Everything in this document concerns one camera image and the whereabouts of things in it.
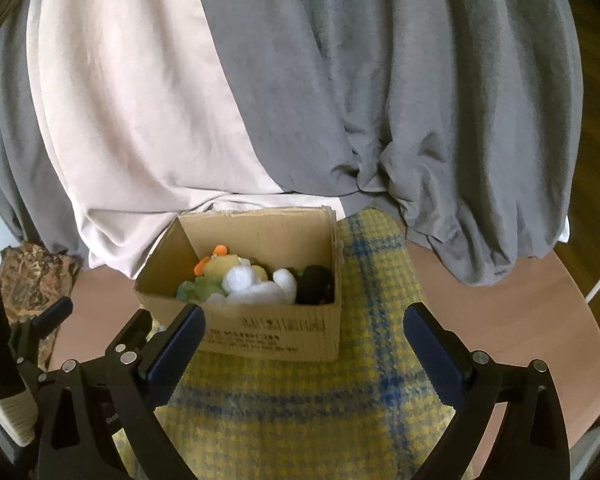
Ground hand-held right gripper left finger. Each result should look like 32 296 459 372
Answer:
32 304 207 480

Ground brown patterned cloth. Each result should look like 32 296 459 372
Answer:
0 242 83 366

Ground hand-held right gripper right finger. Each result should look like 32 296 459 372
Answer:
404 302 571 480

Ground white bed sheet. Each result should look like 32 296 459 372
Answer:
27 0 346 271

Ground light green plush toy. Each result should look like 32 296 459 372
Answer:
176 279 226 302

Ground dark plush toy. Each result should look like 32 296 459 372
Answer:
295 264 335 306

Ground yellow and blue plaid mat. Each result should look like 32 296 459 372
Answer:
112 207 468 480

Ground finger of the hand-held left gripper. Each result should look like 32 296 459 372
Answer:
104 308 153 358
7 296 75 372

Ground white plush toy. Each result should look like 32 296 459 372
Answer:
207 265 272 306
270 268 299 304

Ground cardboard box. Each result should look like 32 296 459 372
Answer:
134 206 342 362

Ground grey blanket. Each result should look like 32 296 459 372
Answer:
0 0 581 288

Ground yellow-green plush toy orange parts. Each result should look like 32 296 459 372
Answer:
194 245 253 278

